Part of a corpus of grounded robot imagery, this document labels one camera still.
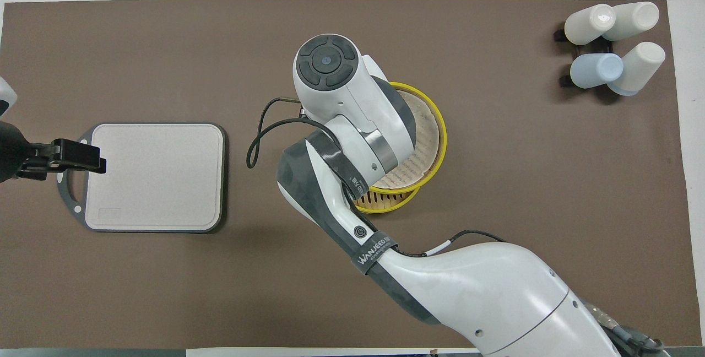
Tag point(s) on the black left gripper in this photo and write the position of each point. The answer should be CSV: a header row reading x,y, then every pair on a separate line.
x,y
16,150

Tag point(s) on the yellow steamer lid tier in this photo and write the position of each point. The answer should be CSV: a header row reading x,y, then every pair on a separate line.
x,y
440,136

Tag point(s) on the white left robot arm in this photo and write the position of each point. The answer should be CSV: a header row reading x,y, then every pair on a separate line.
x,y
5,98

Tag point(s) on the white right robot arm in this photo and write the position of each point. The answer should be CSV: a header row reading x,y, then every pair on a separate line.
x,y
484,285

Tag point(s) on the yellow steamer base tier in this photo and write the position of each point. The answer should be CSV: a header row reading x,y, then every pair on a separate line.
x,y
385,205

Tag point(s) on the beige perforated steamer liner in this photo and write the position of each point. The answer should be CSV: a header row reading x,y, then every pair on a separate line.
x,y
424,147

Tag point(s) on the grey cutting board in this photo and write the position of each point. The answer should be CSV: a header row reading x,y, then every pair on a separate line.
x,y
160,180

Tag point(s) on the brown table mat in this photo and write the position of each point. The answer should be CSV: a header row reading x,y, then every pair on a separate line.
x,y
495,153

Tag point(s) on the black cup rack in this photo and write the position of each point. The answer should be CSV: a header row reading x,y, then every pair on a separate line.
x,y
559,34

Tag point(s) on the light blue plastic cup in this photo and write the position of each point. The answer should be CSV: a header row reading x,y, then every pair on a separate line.
x,y
592,70

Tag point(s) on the white plastic cup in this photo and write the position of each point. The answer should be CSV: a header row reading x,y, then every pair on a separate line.
x,y
586,25
641,65
636,18

